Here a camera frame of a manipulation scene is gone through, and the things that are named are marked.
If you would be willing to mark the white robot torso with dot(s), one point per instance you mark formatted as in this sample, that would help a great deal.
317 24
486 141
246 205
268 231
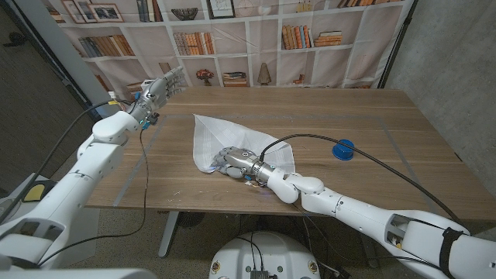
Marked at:
267 255

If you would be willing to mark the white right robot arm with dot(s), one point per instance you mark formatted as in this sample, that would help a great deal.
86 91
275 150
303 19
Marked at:
368 221

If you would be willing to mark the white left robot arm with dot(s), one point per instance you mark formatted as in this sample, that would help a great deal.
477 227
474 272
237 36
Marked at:
77 182

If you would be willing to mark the white power strip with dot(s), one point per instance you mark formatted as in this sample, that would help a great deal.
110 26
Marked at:
146 82

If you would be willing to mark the yellow and black floor pad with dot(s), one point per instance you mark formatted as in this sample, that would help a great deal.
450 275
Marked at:
35 192

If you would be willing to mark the grey metal table leg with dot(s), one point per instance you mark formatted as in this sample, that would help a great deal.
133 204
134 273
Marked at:
168 236
372 255

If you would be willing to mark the white floor mat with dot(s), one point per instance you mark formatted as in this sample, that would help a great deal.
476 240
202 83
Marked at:
29 177

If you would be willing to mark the printed bookshelf backdrop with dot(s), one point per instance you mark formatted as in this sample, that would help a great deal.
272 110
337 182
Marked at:
263 50

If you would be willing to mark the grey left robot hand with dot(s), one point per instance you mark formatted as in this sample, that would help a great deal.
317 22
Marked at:
159 93

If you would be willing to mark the blue round block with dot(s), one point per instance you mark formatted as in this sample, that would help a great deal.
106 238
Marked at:
343 151

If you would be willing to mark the white cloth napkin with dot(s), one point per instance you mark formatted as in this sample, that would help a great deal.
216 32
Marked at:
217 133

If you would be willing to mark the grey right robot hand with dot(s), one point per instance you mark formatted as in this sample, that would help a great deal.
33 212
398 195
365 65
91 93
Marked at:
242 159

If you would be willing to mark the black backdrop stand pole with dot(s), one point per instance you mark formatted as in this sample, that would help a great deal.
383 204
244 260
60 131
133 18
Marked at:
395 46

